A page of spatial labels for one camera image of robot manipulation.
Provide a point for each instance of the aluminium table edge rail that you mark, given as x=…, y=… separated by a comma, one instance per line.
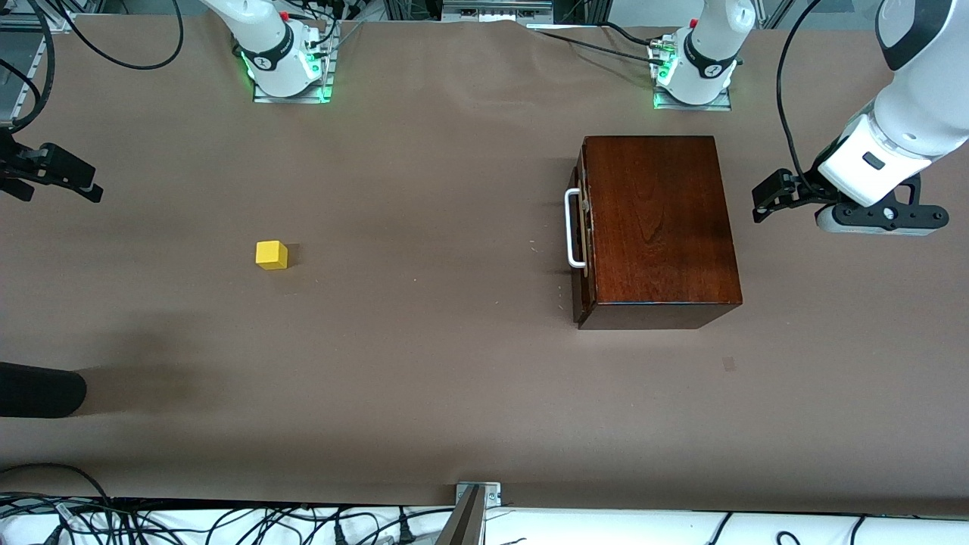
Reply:
x=15, y=91

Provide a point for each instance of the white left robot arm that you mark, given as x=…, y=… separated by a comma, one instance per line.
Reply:
x=920, y=98

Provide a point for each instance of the metal equipment rack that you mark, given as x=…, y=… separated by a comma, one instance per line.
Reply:
x=492, y=9

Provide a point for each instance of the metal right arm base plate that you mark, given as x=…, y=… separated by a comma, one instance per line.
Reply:
x=291, y=99

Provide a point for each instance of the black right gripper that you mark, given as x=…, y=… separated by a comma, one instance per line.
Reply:
x=17, y=168

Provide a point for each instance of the yellow cube block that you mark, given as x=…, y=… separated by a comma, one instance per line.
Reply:
x=271, y=255

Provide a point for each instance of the dark brown wooden cabinet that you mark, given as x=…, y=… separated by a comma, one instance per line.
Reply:
x=658, y=227

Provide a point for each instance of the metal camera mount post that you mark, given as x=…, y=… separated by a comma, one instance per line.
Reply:
x=469, y=515

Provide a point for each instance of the black cylindrical object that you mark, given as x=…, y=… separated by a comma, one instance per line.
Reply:
x=38, y=390

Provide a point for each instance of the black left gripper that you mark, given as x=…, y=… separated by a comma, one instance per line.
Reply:
x=798, y=190

